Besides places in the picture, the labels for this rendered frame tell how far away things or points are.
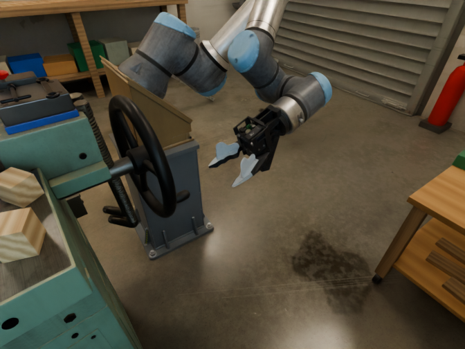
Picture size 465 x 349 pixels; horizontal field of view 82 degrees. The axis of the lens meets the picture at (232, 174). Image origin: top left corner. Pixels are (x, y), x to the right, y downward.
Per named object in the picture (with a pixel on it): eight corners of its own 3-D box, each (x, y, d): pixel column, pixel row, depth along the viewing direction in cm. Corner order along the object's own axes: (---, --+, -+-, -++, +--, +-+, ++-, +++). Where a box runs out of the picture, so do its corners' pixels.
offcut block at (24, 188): (1, 200, 38) (-14, 180, 35) (23, 185, 40) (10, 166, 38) (23, 208, 36) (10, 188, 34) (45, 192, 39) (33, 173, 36)
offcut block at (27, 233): (13, 237, 33) (-6, 213, 30) (46, 230, 33) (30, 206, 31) (2, 264, 30) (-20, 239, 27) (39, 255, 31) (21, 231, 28)
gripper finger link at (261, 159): (239, 168, 64) (254, 142, 68) (241, 173, 65) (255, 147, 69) (257, 173, 62) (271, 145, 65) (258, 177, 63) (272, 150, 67)
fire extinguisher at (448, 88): (450, 128, 237) (490, 57, 200) (439, 134, 229) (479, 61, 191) (428, 120, 249) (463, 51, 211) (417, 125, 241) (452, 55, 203)
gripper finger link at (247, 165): (225, 174, 58) (243, 143, 63) (232, 189, 63) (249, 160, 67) (237, 177, 57) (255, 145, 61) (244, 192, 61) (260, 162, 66)
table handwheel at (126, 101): (131, 64, 49) (118, 120, 74) (-2, 91, 39) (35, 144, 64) (200, 208, 50) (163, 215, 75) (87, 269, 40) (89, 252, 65)
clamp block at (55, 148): (104, 161, 50) (88, 118, 44) (20, 192, 43) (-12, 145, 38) (82, 131, 59) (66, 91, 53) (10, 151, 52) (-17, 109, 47)
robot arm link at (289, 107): (280, 118, 76) (307, 131, 70) (268, 128, 75) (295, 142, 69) (276, 91, 69) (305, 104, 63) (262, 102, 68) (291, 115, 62)
